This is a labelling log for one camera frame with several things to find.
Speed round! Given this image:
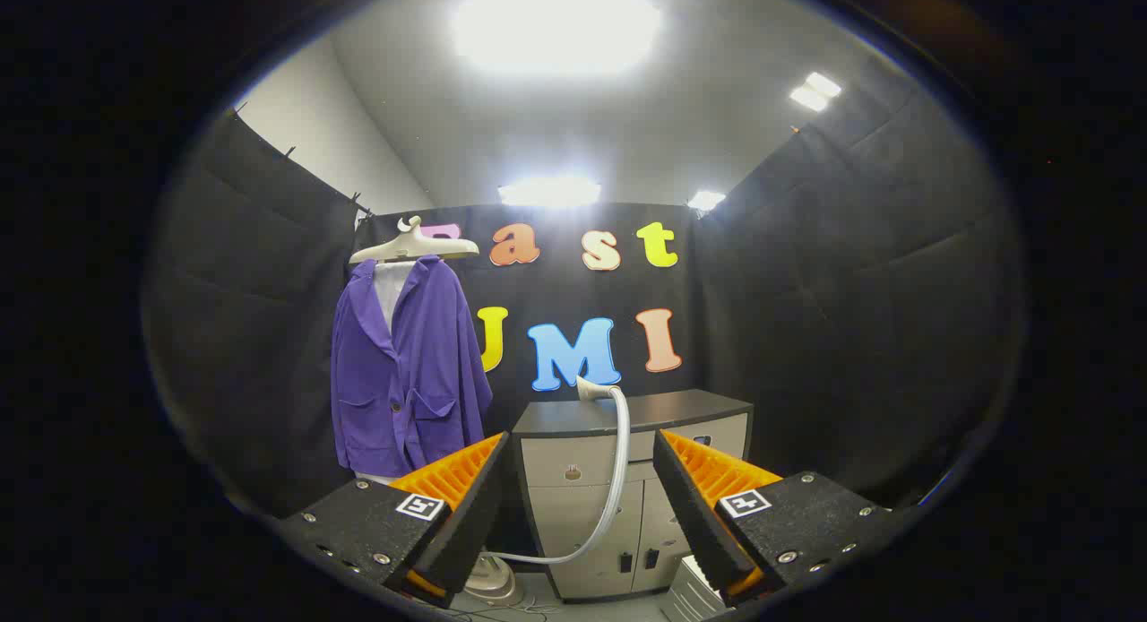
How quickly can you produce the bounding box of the purple jacket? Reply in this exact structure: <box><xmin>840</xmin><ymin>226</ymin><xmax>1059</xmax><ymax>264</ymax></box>
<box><xmin>330</xmin><ymin>255</ymin><xmax>494</xmax><ymax>479</ymax></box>

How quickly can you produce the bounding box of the cream clothes hanger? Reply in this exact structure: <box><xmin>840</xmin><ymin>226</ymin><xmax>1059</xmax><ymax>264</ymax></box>
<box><xmin>348</xmin><ymin>215</ymin><xmax>480</xmax><ymax>266</ymax></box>

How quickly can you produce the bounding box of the grey garment steamer hose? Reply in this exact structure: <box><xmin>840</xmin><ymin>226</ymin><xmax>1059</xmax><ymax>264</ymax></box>
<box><xmin>488</xmin><ymin>385</ymin><xmax>633</xmax><ymax>566</ymax></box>

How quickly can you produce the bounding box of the large ceiling light panel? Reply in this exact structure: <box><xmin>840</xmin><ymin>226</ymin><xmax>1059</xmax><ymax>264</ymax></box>
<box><xmin>453</xmin><ymin>0</ymin><xmax>664</xmax><ymax>76</ymax></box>

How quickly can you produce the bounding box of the garment steamer base unit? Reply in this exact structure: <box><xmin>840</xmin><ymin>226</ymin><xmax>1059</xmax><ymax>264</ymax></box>
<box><xmin>461</xmin><ymin>555</ymin><xmax>519</xmax><ymax>607</ymax></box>

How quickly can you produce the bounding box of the beige cabinet with dark top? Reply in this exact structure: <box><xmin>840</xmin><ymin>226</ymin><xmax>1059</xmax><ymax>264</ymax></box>
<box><xmin>511</xmin><ymin>389</ymin><xmax>755</xmax><ymax>602</ymax></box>

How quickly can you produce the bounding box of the black backdrop cloth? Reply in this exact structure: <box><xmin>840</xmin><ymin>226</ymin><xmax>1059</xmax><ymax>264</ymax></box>
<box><xmin>142</xmin><ymin>57</ymin><xmax>1022</xmax><ymax>520</ymax></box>

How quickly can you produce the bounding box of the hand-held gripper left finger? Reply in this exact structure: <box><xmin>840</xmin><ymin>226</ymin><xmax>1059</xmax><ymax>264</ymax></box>
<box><xmin>276</xmin><ymin>431</ymin><xmax>512</xmax><ymax>609</ymax></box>

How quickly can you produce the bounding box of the white drawer unit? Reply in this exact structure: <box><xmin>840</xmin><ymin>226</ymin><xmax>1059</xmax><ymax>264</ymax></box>
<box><xmin>661</xmin><ymin>555</ymin><xmax>731</xmax><ymax>622</ymax></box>

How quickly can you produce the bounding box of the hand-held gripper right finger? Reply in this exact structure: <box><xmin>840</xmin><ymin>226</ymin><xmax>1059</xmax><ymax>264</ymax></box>
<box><xmin>652</xmin><ymin>428</ymin><xmax>897</xmax><ymax>607</ymax></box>

